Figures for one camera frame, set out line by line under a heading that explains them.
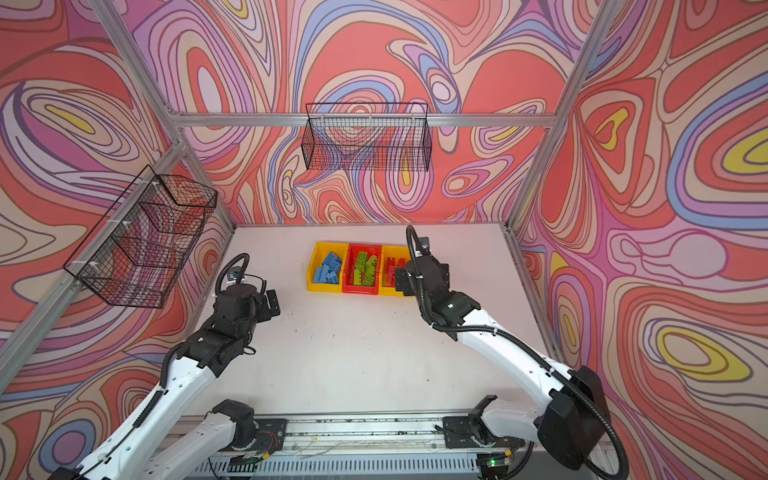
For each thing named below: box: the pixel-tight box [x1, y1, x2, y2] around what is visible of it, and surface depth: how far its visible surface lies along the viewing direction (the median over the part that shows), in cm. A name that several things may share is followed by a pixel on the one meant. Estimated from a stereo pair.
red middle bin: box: [342, 243, 382, 295], surface depth 104 cm
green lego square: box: [366, 255, 377, 278], surface depth 104 cm
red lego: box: [385, 257, 406, 288], surface depth 104 cm
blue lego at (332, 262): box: [322, 251, 343, 273], surface depth 106 cm
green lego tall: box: [356, 252, 368, 270], surface depth 107 cm
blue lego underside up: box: [325, 270, 339, 284], surface depth 100 cm
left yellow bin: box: [306, 241, 349, 294], surface depth 101 cm
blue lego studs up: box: [314, 264, 332, 284], surface depth 101 cm
